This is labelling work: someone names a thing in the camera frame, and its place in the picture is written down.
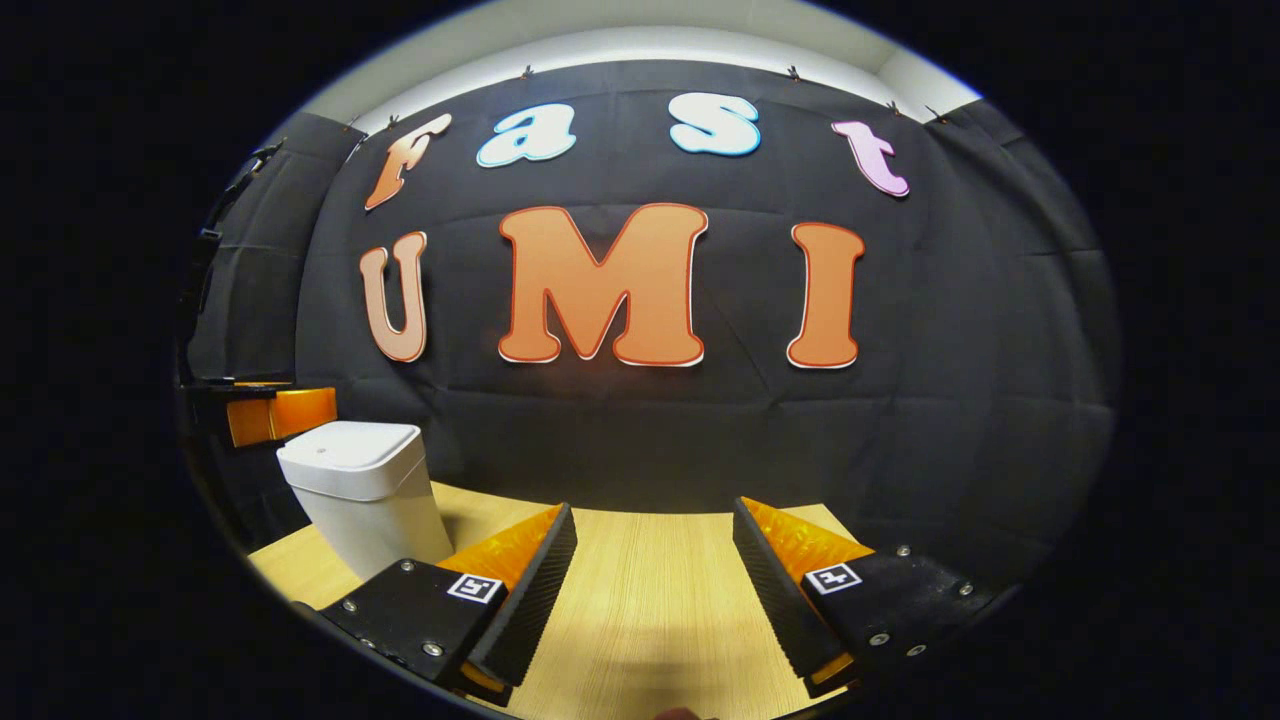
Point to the black backdrop cloth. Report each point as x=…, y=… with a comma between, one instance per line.
x=600, y=420

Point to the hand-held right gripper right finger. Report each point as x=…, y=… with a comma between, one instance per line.
x=775, y=600

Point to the wooden desktop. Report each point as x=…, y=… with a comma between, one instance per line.
x=650, y=580

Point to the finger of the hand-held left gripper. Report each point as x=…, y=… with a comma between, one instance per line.
x=305, y=412
x=250, y=423

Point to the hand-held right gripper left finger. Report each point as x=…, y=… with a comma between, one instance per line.
x=530, y=600

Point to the white desktop garbage bin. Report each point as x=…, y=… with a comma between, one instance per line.
x=365, y=490

